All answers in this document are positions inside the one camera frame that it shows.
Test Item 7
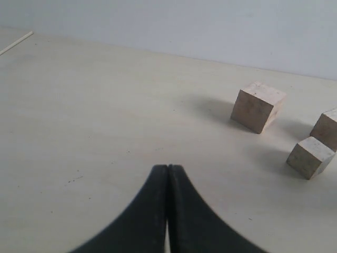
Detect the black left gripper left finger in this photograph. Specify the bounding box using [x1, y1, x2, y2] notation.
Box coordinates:
[72, 165, 168, 253]

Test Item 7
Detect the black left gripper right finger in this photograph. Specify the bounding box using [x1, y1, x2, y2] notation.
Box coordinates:
[167, 164, 265, 252]

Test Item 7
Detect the smallest wooden cube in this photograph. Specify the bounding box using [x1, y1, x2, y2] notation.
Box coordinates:
[286, 137, 336, 180]

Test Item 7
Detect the second largest wooden cube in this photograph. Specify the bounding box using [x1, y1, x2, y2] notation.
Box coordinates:
[231, 82, 286, 134]

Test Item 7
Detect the third largest wooden cube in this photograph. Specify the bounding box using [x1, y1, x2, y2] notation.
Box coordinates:
[310, 108, 337, 152]

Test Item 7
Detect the thin white strip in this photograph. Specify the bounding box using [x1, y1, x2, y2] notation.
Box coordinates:
[0, 31, 34, 55]

